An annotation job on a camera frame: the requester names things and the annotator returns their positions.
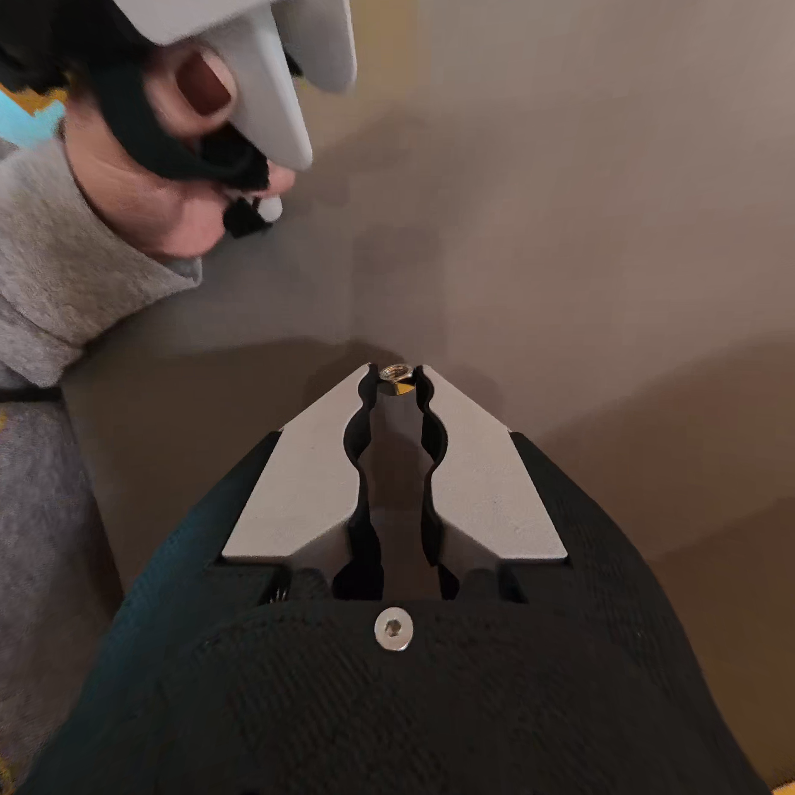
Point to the person's left hand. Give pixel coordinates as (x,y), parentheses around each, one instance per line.
(136,205)

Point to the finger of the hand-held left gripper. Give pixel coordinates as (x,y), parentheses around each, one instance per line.
(326,43)
(261,93)

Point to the person's grey sweatshirt torso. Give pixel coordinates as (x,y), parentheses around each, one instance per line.
(43,528)

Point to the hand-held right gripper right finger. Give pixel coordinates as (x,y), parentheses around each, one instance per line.
(490,490)

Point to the person's left forearm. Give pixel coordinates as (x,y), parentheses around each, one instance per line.
(62,279)

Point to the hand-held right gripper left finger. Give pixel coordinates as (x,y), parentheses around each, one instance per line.
(298,484)

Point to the silver hex nut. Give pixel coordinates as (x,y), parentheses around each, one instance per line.
(391,390)

